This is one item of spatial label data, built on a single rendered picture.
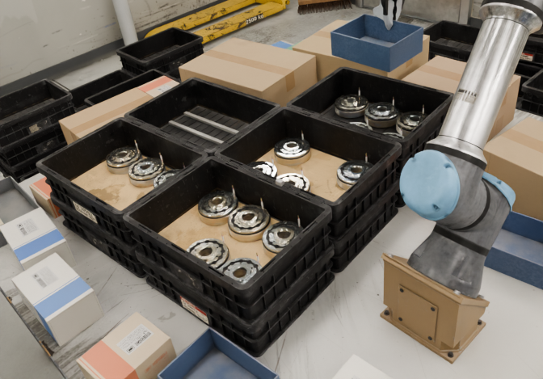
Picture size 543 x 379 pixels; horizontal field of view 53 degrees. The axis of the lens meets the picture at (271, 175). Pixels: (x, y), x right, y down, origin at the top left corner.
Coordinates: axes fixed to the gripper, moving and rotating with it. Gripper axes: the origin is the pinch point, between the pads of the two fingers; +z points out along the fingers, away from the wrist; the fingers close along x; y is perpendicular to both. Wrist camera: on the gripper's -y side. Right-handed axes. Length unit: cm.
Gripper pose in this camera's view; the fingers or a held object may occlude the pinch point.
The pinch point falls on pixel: (392, 25)
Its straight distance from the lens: 161.0
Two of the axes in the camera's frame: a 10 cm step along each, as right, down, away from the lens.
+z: 0.6, 8.3, 5.5
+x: -7.4, 4.0, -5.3
